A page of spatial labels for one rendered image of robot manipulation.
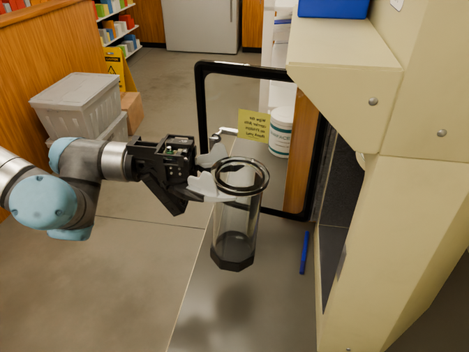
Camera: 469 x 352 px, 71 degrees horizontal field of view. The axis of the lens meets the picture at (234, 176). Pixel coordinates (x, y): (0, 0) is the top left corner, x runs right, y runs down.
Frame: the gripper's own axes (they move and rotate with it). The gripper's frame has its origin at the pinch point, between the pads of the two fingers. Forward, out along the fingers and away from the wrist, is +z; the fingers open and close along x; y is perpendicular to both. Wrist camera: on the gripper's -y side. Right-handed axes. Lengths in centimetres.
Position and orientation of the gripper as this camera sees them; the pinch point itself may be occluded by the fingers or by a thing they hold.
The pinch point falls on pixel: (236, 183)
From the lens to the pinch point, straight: 61.5
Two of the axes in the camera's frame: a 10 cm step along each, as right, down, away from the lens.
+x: 1.7, -5.9, 7.9
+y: 0.1, -8.0, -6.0
